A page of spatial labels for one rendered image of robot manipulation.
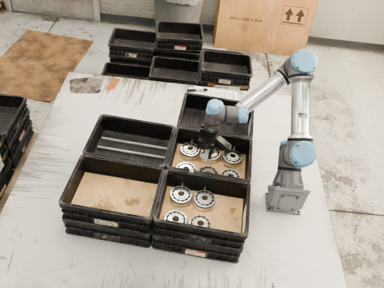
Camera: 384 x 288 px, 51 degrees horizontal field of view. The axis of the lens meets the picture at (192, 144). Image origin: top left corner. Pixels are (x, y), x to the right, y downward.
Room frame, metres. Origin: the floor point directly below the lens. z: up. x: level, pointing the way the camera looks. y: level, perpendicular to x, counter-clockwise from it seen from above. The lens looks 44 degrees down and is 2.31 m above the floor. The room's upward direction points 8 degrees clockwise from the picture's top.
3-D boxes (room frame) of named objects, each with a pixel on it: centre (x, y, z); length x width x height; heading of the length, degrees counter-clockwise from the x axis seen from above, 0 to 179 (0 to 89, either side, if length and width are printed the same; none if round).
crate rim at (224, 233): (1.10, -0.09, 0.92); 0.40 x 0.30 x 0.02; 87
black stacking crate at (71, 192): (1.12, 0.31, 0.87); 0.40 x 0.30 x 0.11; 87
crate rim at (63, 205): (1.12, 0.31, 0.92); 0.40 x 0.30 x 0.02; 87
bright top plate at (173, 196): (1.17, 0.02, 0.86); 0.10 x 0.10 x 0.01
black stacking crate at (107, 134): (1.42, 0.30, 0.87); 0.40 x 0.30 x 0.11; 87
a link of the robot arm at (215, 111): (1.44, -0.08, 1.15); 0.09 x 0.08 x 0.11; 95
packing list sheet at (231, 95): (2.13, -0.10, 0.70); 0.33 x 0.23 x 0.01; 92
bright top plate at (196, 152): (1.47, 0.01, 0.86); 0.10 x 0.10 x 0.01
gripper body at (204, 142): (1.44, -0.07, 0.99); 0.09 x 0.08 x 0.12; 83
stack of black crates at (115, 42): (3.13, 0.63, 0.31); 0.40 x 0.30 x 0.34; 92
